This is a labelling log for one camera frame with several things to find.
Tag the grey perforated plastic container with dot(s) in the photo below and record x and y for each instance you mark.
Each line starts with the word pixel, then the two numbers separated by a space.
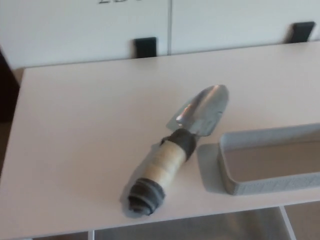
pixel 275 185

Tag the white cabinet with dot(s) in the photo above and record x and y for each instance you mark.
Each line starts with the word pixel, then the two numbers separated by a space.
pixel 75 27

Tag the dark brown cabinet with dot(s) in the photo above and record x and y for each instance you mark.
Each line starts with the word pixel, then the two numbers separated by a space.
pixel 6 100

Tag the white desk leg frame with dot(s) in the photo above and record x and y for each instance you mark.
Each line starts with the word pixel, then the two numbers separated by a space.
pixel 91 235
pixel 287 222

